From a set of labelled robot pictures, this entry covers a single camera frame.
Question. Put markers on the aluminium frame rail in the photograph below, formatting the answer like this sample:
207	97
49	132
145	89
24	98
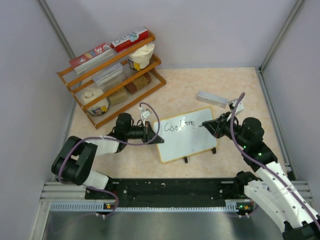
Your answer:
58	192

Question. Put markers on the white bag upper container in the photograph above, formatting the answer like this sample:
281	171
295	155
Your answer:
140	58

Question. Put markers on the grey whiteboard eraser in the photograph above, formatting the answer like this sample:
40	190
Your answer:
211	99

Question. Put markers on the black whiteboard foot right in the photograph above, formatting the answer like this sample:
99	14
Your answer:
213	150

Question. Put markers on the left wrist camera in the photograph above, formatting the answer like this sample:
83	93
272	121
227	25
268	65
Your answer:
144	114

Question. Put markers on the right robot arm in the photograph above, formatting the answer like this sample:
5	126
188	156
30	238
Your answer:
267	185

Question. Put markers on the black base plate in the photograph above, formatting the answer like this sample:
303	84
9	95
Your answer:
175	192

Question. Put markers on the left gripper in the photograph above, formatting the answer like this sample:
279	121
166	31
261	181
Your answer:
148	133

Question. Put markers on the white whiteboard yellow frame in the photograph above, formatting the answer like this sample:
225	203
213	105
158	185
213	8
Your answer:
181	139

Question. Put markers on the red foil wrap box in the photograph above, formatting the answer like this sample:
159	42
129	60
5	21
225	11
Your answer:
92	57

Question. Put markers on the red white long box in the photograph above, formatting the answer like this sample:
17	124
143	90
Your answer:
125	41

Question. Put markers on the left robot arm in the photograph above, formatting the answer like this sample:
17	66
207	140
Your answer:
74	162

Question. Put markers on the brown sponge block right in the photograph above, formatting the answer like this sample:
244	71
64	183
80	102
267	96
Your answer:
139	83

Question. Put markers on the clear plastic box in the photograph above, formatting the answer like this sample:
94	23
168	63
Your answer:
110	77

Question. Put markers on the tan sponge block left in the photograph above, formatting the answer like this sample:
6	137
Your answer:
118	96

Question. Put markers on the orange wooden shelf rack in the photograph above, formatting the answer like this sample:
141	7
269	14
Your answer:
93	100

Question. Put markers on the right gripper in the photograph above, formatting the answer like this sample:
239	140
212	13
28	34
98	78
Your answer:
216	127

